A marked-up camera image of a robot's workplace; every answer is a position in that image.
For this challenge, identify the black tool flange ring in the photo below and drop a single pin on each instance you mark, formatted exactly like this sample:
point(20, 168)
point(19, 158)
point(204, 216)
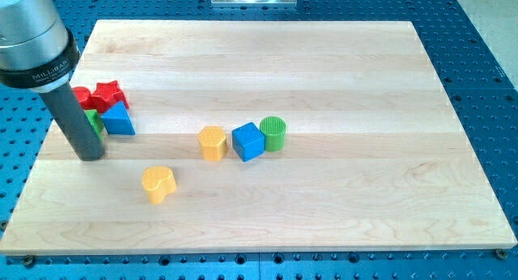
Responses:
point(48, 73)

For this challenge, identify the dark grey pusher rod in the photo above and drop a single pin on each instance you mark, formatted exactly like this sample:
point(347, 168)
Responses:
point(73, 122)

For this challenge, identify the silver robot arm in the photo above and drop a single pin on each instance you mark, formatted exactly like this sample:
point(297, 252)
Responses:
point(39, 53)

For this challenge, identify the yellow heart block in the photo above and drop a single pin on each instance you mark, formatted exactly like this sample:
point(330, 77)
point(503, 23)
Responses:
point(158, 182)

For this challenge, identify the red round block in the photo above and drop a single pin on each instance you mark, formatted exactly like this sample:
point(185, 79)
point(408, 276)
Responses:
point(83, 96)

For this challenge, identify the red star block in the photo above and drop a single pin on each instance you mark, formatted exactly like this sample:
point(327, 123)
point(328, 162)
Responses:
point(107, 95)

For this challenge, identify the blue triangle block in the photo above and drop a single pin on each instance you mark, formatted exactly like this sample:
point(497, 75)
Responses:
point(117, 121)

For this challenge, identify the yellow hexagon block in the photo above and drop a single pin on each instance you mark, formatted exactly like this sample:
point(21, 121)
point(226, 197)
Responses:
point(213, 142)

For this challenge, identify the left board mounting screw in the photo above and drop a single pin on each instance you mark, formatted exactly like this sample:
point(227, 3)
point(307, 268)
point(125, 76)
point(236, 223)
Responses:
point(28, 261)

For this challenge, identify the board mounting screw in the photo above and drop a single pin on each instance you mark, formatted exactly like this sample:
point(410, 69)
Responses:
point(501, 254)
point(28, 261)

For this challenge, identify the blue cube block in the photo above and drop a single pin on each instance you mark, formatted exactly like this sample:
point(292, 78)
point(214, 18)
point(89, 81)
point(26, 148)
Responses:
point(248, 141)

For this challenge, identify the green cylinder block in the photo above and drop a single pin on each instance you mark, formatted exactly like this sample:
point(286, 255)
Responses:
point(274, 130)

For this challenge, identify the light wooden board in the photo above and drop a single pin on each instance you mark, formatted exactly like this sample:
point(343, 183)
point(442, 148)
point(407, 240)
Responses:
point(375, 157)

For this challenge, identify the right board mounting screw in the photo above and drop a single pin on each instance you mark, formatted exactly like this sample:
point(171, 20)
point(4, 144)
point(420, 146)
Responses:
point(501, 254)

